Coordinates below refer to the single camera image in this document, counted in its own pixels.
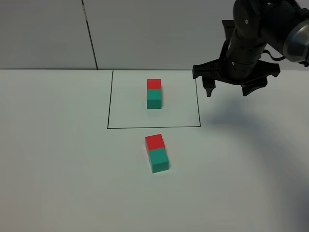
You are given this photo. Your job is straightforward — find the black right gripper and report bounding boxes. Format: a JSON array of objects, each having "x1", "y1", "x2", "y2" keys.
[{"x1": 192, "y1": 40, "x2": 280, "y2": 97}]

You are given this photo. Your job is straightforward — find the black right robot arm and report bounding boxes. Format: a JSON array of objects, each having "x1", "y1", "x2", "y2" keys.
[{"x1": 192, "y1": 0, "x2": 309, "y2": 97}]

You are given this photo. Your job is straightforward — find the red template block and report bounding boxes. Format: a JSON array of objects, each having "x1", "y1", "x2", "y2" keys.
[{"x1": 147, "y1": 79, "x2": 161, "y2": 89}]

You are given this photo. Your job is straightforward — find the green template block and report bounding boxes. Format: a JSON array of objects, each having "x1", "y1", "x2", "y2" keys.
[{"x1": 147, "y1": 89, "x2": 162, "y2": 109}]

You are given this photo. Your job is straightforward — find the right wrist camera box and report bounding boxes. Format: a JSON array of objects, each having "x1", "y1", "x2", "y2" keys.
[{"x1": 222, "y1": 20, "x2": 235, "y2": 41}]

